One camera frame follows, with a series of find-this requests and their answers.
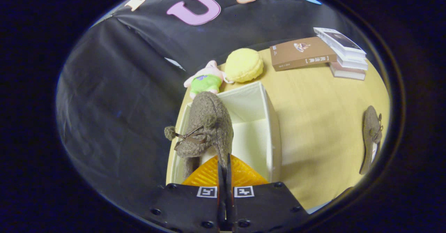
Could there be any cream fabric storage box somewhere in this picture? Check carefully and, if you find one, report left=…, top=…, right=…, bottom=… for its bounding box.
left=167, top=81, right=282, bottom=185

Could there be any brown book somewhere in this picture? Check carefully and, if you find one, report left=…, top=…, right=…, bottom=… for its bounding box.
left=269, top=37, right=337, bottom=72

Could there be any pale pink book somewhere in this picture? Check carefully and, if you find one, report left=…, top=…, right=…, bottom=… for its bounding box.
left=329, top=61, right=366, bottom=81

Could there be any brown fuzzy shoe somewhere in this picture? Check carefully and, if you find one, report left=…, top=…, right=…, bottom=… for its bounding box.
left=164, top=91, right=234, bottom=179
left=359, top=105, right=383, bottom=175

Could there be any yellow round plush cushion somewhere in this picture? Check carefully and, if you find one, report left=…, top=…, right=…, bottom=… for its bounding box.
left=225, top=48, right=264, bottom=83

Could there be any white book with dark picture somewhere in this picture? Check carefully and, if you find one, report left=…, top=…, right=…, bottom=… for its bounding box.
left=313, top=27, right=367, bottom=60

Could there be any black backdrop cloth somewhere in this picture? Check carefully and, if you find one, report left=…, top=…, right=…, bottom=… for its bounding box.
left=56, top=0, right=375, bottom=212

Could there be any pink and green plush toy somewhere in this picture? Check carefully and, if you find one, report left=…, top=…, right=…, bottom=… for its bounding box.
left=184, top=60, right=229, bottom=99

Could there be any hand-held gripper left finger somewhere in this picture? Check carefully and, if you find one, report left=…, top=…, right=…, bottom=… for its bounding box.
left=149, top=155, right=227, bottom=233

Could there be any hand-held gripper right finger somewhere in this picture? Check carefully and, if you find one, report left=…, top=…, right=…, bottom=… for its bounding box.
left=226, top=153, right=309, bottom=233

